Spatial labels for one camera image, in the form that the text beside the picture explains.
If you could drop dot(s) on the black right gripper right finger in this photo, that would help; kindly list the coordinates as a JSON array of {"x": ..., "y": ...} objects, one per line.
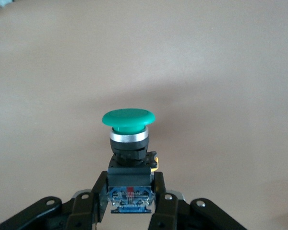
[{"x": 165, "y": 213}]

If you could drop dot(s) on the green mushroom push button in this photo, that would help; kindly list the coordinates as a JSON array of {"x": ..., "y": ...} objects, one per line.
[{"x": 128, "y": 118}]

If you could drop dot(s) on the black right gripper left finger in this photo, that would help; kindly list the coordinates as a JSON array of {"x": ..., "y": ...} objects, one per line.
[{"x": 81, "y": 210}]

